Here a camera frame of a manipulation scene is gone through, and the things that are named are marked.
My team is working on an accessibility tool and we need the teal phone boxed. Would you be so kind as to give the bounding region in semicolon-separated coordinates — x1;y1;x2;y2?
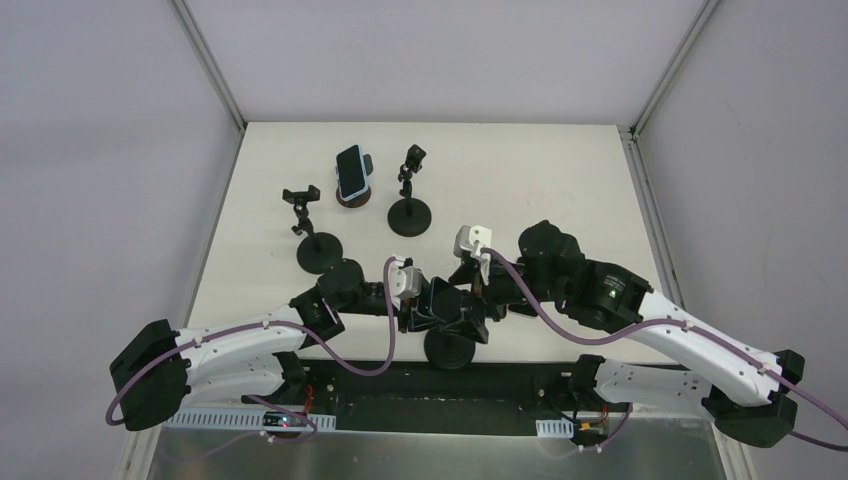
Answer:
427;277;472;330

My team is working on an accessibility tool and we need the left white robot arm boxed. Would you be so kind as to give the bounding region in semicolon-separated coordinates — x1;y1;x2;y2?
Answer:
105;256;446;431

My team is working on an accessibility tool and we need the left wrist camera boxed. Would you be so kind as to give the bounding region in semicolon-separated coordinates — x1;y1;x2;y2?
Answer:
384;256;424;308

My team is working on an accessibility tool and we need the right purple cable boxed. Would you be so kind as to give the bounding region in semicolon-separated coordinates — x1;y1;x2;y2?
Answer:
483;248;848;453

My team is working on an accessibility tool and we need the right aluminium frame post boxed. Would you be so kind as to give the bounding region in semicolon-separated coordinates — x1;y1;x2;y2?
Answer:
629;0;723;141

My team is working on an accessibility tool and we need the left aluminium frame post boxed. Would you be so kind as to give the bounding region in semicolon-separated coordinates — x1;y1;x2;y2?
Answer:
167;0;248;137

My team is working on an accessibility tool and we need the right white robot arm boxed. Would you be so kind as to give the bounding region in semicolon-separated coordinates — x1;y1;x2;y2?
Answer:
451;221;804;448

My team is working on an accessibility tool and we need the black round-base phone stand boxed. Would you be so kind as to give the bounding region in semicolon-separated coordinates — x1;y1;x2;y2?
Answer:
387;144;432;238

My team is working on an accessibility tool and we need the aluminium frame post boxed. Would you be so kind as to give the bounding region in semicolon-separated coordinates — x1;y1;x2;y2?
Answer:
167;0;248;137
629;0;723;141

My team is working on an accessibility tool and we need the brown-base phone holder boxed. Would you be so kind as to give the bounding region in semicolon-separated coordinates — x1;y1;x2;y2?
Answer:
335;153;375;210

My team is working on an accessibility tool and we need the left white cable duct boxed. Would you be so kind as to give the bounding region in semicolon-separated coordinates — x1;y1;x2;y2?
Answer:
165;407;312;433

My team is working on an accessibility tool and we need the black phone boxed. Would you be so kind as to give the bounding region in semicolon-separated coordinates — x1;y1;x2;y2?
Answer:
506;304;538;318

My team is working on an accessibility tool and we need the white cable duct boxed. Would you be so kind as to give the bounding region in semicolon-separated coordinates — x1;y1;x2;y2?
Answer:
535;418;575;439
165;407;312;433

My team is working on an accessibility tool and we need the right white cable duct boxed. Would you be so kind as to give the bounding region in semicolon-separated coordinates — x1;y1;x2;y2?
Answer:
535;418;575;439

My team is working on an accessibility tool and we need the blue-cased phone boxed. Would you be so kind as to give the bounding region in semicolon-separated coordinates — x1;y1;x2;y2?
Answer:
335;144;372;202

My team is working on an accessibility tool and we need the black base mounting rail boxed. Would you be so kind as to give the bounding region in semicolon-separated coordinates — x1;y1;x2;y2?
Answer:
241;357;657;439

